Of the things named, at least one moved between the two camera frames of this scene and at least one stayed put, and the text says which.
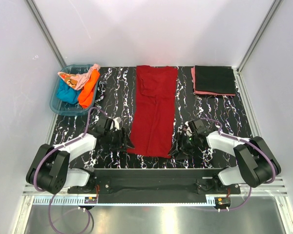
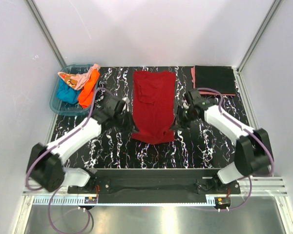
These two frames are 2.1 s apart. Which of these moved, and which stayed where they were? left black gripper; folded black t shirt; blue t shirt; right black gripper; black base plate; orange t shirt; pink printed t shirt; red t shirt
Moved: right black gripper; left black gripper; red t shirt
Stayed: blue t shirt; pink printed t shirt; folded black t shirt; orange t shirt; black base plate
